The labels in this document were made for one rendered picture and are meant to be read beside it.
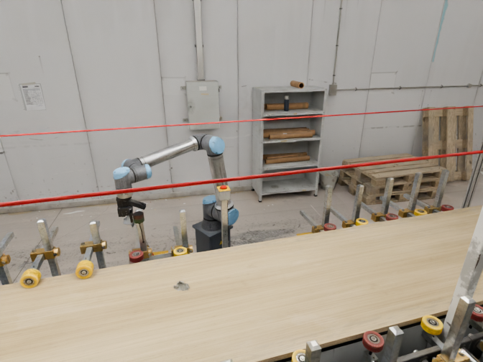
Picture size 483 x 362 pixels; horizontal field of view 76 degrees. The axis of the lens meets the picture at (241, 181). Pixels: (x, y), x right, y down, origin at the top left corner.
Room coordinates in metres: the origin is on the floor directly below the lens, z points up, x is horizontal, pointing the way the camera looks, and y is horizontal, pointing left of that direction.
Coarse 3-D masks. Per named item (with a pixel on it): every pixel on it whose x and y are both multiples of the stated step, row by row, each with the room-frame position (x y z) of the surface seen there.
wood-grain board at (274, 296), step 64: (192, 256) 1.49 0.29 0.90; (256, 256) 1.49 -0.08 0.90; (320, 256) 1.48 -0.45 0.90; (384, 256) 1.48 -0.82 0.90; (448, 256) 1.48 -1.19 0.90; (0, 320) 1.03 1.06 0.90; (64, 320) 1.03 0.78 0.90; (128, 320) 1.03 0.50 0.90; (192, 320) 1.03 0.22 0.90; (256, 320) 1.03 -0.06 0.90; (320, 320) 1.02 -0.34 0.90; (384, 320) 1.02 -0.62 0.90
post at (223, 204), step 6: (222, 204) 1.72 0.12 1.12; (222, 210) 1.72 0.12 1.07; (222, 216) 1.72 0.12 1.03; (222, 222) 1.72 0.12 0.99; (228, 222) 1.75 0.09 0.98; (222, 228) 1.73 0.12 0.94; (228, 228) 1.75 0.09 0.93; (222, 234) 1.73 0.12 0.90; (228, 234) 1.75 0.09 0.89; (222, 240) 1.74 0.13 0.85; (228, 240) 1.75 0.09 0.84; (222, 246) 1.74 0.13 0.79; (228, 246) 1.73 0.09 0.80
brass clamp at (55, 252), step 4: (56, 248) 1.48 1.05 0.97; (36, 252) 1.44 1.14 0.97; (40, 252) 1.44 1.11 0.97; (44, 252) 1.44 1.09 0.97; (48, 252) 1.44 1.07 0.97; (52, 252) 1.45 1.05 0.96; (56, 252) 1.46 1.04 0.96; (32, 256) 1.42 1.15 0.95; (36, 256) 1.43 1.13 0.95; (48, 256) 1.44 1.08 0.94; (52, 256) 1.45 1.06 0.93; (32, 260) 1.42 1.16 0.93
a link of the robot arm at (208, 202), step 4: (208, 196) 2.37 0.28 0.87; (212, 196) 2.37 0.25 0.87; (204, 200) 2.30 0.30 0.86; (208, 200) 2.28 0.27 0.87; (212, 200) 2.28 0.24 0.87; (204, 204) 2.29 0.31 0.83; (208, 204) 2.27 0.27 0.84; (212, 204) 2.27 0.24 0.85; (204, 208) 2.29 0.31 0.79; (208, 208) 2.26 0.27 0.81; (212, 208) 2.24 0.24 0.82; (204, 212) 2.29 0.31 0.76; (208, 212) 2.25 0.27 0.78; (204, 216) 2.30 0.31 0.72; (208, 216) 2.27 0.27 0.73; (212, 216) 2.23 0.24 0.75
